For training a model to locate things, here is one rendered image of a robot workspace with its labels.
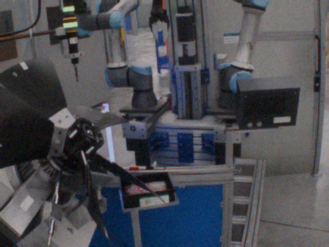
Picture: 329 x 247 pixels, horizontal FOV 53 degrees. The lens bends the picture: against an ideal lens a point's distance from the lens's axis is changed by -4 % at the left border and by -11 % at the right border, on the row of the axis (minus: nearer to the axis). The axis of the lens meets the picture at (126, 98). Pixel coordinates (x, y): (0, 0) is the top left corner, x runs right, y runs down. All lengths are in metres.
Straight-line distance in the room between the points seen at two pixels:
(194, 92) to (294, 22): 1.34
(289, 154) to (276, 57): 0.89
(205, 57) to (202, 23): 0.19
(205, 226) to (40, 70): 1.09
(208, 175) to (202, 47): 0.75
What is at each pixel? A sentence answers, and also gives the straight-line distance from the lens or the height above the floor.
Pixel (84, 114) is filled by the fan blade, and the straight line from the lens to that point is 1.41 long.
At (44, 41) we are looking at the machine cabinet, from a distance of 5.10.
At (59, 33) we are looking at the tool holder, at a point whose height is 1.53.
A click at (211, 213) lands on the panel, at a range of 1.77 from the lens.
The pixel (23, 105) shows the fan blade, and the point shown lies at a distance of 0.99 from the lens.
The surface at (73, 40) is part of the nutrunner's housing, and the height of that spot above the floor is 1.51.
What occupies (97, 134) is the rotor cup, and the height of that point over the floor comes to 1.20.
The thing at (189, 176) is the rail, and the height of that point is 0.83.
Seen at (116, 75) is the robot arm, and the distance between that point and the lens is 1.99.
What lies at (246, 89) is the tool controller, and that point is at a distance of 1.48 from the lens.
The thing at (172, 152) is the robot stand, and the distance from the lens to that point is 2.02.
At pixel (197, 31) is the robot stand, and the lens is 2.02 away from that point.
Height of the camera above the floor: 1.59
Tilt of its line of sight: 14 degrees down
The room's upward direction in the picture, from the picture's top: 6 degrees counter-clockwise
